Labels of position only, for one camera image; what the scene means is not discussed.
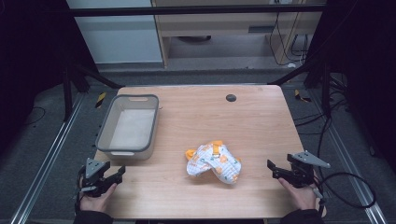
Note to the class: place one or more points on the person's right hand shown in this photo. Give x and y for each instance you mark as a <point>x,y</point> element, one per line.
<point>300,196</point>

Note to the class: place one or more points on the white basket with grey rim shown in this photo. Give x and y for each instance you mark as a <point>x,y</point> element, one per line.
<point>130,127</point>

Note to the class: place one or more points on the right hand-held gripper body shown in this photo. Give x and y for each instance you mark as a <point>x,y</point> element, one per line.
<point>303,171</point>

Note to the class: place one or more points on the black horizontal frame bar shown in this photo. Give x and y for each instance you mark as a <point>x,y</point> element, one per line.
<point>186,11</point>

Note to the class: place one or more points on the white cabinet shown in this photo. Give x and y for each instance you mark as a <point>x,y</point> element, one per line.
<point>121,37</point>

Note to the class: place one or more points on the aluminium floor rail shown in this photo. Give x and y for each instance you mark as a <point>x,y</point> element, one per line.
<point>46,158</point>
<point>345,155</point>

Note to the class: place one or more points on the person's left hand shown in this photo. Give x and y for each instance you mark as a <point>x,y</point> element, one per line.
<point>98,201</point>

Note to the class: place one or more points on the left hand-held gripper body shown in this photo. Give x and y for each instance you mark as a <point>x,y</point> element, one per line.
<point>92,174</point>

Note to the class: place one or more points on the yellow black striped tape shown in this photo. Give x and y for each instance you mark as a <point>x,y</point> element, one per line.
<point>100,99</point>
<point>301,96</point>

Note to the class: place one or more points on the black metal stand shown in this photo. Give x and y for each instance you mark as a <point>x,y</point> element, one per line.
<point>314,77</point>
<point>74,81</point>

